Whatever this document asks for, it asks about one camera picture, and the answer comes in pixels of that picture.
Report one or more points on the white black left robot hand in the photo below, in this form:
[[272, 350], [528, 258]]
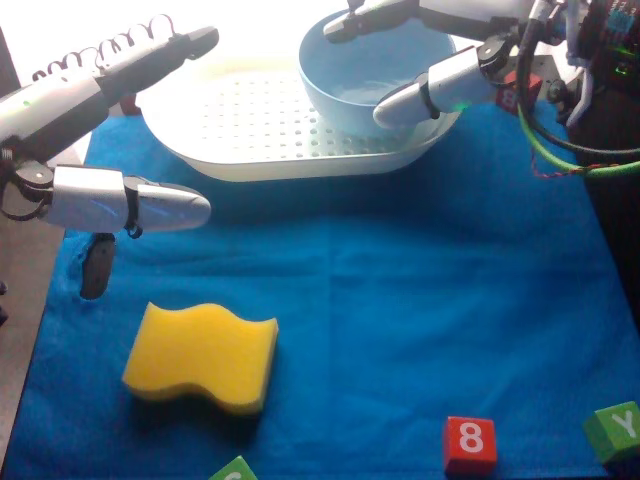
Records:
[[85, 195]]

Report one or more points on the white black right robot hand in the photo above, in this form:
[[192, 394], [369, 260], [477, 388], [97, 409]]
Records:
[[450, 85]]

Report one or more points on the light blue bowl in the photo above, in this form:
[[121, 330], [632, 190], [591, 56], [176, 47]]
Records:
[[350, 75]]

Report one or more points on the yellow sponge with green side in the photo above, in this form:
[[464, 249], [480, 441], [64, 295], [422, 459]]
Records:
[[200, 350]]

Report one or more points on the red toy block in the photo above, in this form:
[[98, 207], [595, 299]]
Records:
[[532, 85]]

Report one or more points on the white perforated oval tray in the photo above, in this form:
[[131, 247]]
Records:
[[250, 125]]

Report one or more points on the blue table cloth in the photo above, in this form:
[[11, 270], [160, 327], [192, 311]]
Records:
[[400, 300]]

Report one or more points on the green toy block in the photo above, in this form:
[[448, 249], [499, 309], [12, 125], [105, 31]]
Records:
[[235, 470]]

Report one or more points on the red block with digit 8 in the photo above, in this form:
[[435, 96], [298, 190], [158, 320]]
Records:
[[470, 445]]

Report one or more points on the green block with letter Y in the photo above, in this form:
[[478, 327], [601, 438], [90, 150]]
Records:
[[612, 435]]

